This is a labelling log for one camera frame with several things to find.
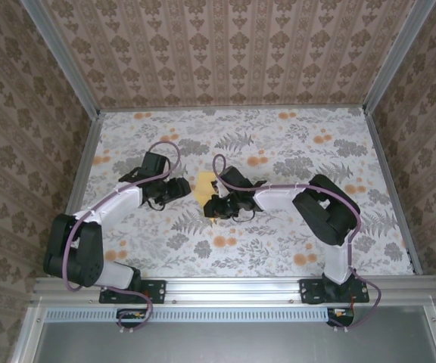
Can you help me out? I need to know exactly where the yellow cloth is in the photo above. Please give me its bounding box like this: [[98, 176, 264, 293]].
[[195, 172, 223, 224]]

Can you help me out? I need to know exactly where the grey metal sheet panel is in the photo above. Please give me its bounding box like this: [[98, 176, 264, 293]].
[[32, 321, 436, 363]]

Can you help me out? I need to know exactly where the floral patterned table cover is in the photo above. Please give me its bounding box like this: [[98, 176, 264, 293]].
[[64, 108, 416, 279]]

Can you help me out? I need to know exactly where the small black controller board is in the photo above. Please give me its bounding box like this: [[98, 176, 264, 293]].
[[325, 306, 356, 327], [116, 308, 148, 329]]

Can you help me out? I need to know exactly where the aluminium side rail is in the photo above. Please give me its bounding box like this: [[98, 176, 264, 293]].
[[362, 108, 426, 275], [48, 111, 104, 277]]

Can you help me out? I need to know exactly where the wide aluminium base rail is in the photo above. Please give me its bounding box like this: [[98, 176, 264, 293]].
[[30, 275, 436, 306]]

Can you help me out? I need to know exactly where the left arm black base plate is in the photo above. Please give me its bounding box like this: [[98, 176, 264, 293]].
[[99, 278, 167, 305]]

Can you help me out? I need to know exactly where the grey slotted cable duct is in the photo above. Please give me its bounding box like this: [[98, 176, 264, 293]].
[[45, 306, 355, 322]]

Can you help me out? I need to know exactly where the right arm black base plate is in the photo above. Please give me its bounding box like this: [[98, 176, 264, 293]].
[[299, 278, 370, 305]]

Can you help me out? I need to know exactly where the aluminium corner post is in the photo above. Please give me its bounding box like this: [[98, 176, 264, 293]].
[[362, 0, 436, 114], [23, 0, 102, 119]]

